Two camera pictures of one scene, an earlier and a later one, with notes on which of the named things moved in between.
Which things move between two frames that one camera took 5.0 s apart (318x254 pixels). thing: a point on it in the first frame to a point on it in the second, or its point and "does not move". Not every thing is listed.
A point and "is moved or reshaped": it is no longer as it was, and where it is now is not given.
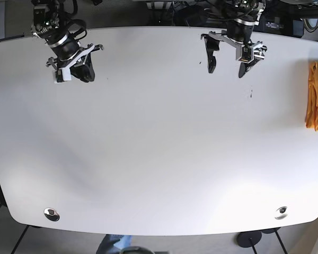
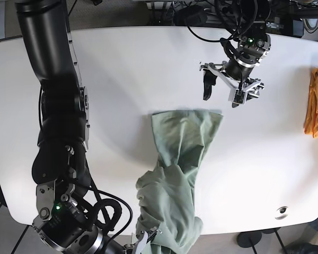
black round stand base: (248, 238) does not move
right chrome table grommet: (281, 212) does not move
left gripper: (46, 25) to (66, 225)
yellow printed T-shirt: (317, 114) is moved or reshaped
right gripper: (241, 17) to (252, 50)
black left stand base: (0, 194) does not move
